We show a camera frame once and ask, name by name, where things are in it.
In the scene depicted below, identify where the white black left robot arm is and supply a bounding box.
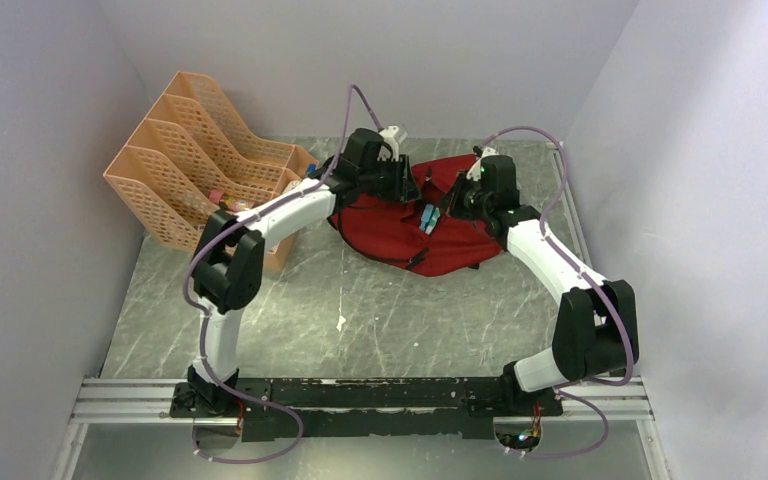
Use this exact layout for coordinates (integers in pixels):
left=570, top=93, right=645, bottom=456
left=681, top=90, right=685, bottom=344
left=184, top=126, right=418, bottom=416

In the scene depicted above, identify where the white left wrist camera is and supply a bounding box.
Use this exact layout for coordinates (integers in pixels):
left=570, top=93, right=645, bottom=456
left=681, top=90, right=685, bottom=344
left=379, top=125, right=408, bottom=161

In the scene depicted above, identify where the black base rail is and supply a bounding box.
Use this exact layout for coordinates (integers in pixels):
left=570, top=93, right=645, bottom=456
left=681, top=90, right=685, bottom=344
left=168, top=376, right=563, bottom=442

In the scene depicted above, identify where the aluminium frame rail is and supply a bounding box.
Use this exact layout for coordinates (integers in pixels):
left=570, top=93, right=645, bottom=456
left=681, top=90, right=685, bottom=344
left=70, top=377, right=654, bottom=425

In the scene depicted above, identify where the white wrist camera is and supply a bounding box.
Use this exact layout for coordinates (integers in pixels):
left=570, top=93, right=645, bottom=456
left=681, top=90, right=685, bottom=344
left=379, top=125, right=408, bottom=161
left=466, top=146, right=501, bottom=181

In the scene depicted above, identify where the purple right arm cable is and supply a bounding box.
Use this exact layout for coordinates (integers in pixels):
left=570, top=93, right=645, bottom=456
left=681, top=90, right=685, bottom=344
left=479, top=125, right=637, bottom=460

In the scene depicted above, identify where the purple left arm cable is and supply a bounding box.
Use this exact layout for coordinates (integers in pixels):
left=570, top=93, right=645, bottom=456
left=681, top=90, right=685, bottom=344
left=181, top=84, right=385, bottom=465

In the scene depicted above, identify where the white green glue stick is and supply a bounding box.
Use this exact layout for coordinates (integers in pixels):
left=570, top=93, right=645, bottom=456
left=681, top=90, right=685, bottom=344
left=424, top=210, right=440, bottom=235

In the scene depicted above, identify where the red student backpack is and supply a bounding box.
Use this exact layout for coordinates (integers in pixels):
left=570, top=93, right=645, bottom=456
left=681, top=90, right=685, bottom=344
left=328, top=154, right=502, bottom=277

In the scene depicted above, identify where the pink bottle in organizer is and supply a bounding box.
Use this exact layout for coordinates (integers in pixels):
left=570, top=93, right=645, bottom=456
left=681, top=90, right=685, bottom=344
left=208, top=189, right=249, bottom=212

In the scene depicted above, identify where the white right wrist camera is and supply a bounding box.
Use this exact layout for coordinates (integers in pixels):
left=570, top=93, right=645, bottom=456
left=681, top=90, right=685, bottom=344
left=466, top=146, right=501, bottom=181

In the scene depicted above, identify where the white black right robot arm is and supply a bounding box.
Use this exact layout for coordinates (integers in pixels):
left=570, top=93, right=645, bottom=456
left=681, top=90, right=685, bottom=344
left=441, top=147, right=639, bottom=414

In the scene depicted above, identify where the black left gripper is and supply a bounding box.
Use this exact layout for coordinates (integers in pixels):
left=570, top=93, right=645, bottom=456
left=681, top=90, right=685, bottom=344
left=360, top=154, right=423, bottom=204

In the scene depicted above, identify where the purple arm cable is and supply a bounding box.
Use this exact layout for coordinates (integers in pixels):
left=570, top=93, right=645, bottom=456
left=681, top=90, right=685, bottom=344
left=181, top=84, right=385, bottom=465
left=479, top=125, right=637, bottom=460

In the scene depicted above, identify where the orange plastic desk organizer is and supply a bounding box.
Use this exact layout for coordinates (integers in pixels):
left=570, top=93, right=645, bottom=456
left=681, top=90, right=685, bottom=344
left=103, top=71, right=318, bottom=252

